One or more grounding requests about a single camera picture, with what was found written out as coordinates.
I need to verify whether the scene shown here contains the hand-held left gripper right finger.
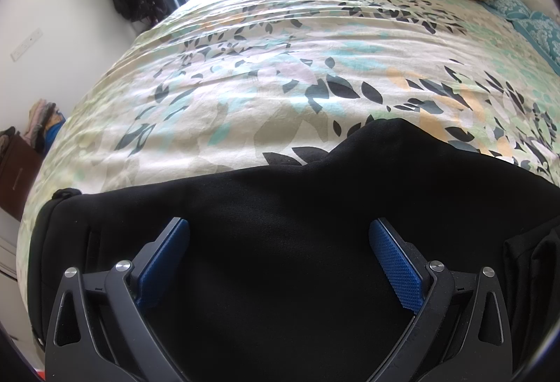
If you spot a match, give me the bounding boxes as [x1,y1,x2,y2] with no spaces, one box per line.
[367,218,513,382]

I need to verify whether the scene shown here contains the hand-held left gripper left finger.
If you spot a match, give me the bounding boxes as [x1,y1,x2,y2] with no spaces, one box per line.
[45,217,190,382]

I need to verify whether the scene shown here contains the black pants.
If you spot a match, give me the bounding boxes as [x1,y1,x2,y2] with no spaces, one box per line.
[33,118,560,382]

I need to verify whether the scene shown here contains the brown wooden cabinet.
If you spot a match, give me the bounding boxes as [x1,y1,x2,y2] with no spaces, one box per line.
[0,132,44,221]

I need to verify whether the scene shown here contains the pile of clothes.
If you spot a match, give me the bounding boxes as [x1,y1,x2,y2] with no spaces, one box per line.
[24,99,66,155]

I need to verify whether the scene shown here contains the floral leaf print bedsheet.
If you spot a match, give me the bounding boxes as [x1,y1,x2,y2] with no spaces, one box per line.
[15,0,560,273]

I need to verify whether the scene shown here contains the teal patterned pillow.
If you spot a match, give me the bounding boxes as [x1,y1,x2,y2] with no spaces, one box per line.
[481,0,560,74]

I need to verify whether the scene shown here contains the white wall switch plate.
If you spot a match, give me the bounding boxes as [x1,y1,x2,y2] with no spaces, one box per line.
[11,28,44,59]

